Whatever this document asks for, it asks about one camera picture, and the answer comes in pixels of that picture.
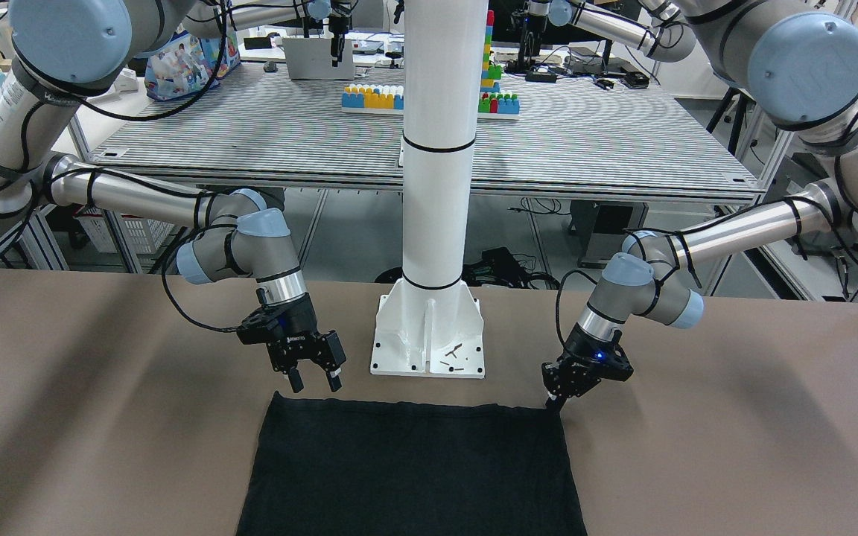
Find colourful toy brick row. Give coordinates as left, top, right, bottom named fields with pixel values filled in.
left=340, top=84, right=404, bottom=115

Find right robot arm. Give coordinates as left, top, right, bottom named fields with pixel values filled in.
left=0, top=1, right=346, bottom=392

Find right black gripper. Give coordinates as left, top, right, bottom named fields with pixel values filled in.
left=260, top=294, right=346, bottom=394

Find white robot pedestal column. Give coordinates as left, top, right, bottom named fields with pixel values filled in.
left=370, top=1, right=488, bottom=379

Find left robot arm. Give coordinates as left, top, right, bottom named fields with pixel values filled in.
left=525, top=1, right=858, bottom=410

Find colourful printed bag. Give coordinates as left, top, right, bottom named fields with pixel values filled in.
left=145, top=31, right=241, bottom=101

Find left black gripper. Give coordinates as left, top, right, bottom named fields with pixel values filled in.
left=541, top=327, right=634, bottom=412

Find white plastic crate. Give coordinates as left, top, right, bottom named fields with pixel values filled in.
left=74, top=207, right=174, bottom=255

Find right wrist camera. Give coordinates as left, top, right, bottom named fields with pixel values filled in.
left=235, top=307, right=285, bottom=344

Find colourful toy brick tower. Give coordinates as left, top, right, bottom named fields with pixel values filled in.
left=477, top=10, right=521, bottom=120

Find black t-shirt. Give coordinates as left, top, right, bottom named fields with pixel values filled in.
left=236, top=394, right=586, bottom=535

